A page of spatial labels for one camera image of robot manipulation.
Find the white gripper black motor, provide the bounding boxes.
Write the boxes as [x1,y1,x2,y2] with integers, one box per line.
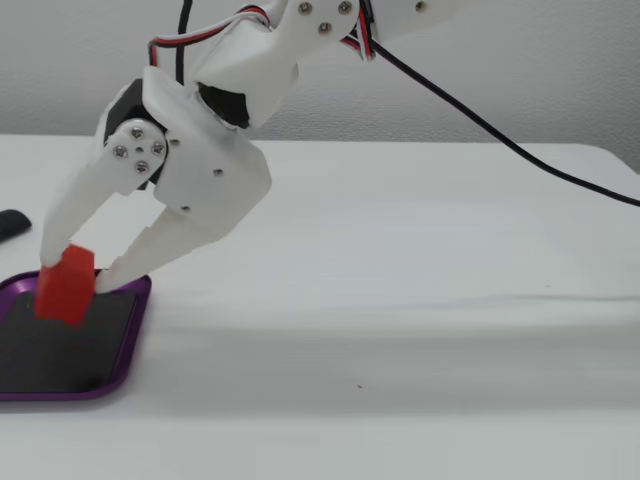
[40,65,274,294]

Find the red perforated block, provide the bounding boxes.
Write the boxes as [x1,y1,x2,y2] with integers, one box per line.
[34,243,96,329]

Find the small black flat object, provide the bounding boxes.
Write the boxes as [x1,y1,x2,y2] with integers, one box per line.
[0,209,33,242]

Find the purple tray with black base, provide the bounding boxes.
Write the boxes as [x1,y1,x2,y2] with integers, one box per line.
[0,269,153,403]

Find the red white black servo wires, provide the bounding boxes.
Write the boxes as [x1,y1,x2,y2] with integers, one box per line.
[146,4,281,69]
[344,0,380,63]

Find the black cable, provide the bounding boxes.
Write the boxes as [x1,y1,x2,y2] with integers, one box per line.
[172,0,640,209]

